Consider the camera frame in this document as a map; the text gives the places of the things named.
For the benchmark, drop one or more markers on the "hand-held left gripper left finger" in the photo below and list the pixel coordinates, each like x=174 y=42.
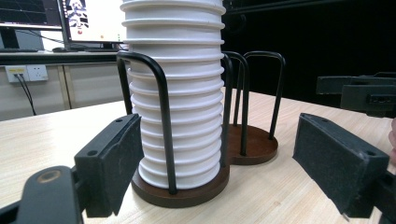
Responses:
x=106 y=161

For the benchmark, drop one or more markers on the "dark computer monitor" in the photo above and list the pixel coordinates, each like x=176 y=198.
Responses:
x=28 y=12

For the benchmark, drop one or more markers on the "dark background desk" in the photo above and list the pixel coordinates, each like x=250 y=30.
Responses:
x=46 y=57

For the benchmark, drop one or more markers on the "white wall socket with plugs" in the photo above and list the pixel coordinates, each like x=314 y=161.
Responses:
x=11 y=76

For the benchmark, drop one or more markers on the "black computer mouse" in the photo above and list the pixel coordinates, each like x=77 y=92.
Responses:
x=58 y=49

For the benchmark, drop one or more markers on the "bright computer monitor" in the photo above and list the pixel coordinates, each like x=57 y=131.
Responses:
x=99 y=21

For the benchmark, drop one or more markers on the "stack of white paper cups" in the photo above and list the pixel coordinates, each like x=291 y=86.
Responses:
x=186 y=93

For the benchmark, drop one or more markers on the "empty white wall socket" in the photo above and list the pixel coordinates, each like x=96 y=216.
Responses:
x=37 y=73

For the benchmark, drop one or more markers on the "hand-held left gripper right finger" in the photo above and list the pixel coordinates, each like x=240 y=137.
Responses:
x=336 y=158

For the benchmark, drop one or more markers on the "black keyboard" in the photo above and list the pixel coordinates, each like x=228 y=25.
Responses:
x=18 y=50

